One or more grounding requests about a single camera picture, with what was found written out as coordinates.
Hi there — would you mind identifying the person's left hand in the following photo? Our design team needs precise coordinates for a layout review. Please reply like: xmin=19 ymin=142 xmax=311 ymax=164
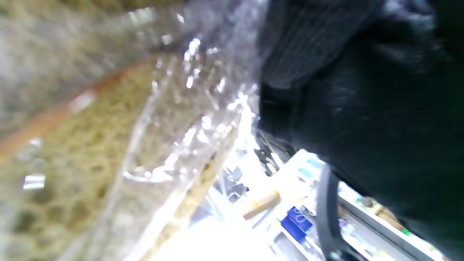
xmin=257 ymin=0 xmax=464 ymax=258

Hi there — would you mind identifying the clear plastic bakery bag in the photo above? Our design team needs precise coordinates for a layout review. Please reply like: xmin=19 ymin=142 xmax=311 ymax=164
xmin=0 ymin=0 xmax=290 ymax=261

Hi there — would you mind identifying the round yellow bread slice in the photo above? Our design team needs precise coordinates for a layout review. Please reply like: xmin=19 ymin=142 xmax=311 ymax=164
xmin=0 ymin=0 xmax=203 ymax=142

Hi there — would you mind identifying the long yellow bread slice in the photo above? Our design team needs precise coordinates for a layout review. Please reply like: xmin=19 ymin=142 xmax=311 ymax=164
xmin=0 ymin=60 xmax=241 ymax=261

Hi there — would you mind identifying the left black-white hand controller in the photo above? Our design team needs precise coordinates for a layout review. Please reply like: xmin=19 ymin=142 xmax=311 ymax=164
xmin=315 ymin=163 xmax=363 ymax=261

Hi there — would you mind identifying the white shelf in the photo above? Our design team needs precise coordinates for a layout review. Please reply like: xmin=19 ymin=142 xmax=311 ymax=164
xmin=268 ymin=149 xmax=446 ymax=261

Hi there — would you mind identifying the blue box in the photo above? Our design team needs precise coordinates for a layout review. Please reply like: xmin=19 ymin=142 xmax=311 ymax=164
xmin=281 ymin=207 xmax=312 ymax=241

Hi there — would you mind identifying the tan cardboard roll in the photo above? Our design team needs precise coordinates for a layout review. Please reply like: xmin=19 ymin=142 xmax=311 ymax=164
xmin=243 ymin=192 xmax=281 ymax=220

